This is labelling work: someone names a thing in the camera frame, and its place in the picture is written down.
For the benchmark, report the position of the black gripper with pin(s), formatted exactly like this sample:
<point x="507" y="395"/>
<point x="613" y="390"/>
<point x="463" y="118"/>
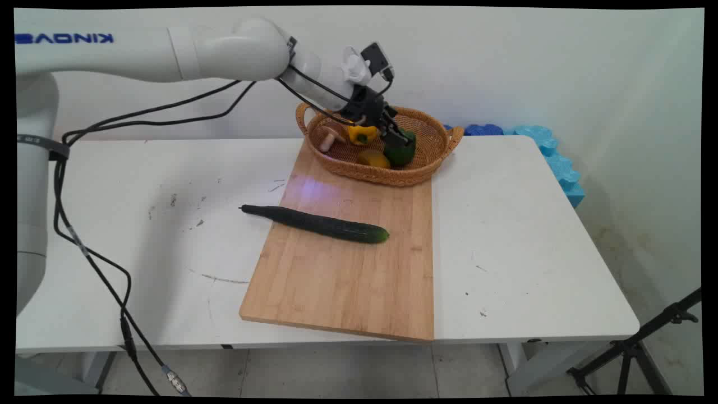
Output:
<point x="367" y="105"/>

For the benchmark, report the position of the dark green cucumber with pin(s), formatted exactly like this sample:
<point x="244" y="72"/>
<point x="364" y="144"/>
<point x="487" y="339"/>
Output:
<point x="320" y="224"/>

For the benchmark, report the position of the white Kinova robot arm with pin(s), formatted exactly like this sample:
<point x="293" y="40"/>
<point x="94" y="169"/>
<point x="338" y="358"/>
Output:
<point x="112" y="53"/>

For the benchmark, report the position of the green bell pepper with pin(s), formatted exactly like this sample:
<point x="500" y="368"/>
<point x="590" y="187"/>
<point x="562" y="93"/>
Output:
<point x="401" y="152"/>

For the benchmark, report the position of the yellow bell pepper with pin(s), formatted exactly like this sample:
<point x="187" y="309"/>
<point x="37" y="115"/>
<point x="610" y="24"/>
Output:
<point x="362" y="134"/>

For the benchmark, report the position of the woven wicker basket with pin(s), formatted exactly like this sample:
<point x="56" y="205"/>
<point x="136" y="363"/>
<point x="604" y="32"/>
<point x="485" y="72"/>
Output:
<point x="429" y="137"/>

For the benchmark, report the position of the brown toy mushroom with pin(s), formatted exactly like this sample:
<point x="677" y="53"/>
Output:
<point x="331" y="134"/>

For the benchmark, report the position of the bamboo cutting board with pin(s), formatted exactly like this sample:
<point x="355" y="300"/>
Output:
<point x="348" y="280"/>

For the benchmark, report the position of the light blue foam mat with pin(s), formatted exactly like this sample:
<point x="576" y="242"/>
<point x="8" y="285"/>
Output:
<point x="561" y="163"/>

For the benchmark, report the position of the white table leg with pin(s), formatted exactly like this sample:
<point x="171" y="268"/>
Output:
<point x="67" y="373"/>
<point x="527" y="367"/>

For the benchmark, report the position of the black tripod stand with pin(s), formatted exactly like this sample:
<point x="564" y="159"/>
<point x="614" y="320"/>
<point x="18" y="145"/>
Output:
<point x="634" y="350"/>

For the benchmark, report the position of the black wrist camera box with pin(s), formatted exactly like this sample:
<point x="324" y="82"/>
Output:
<point x="377" y="59"/>

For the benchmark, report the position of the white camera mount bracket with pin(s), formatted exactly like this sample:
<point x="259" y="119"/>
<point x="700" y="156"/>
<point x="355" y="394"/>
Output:
<point x="354" y="66"/>

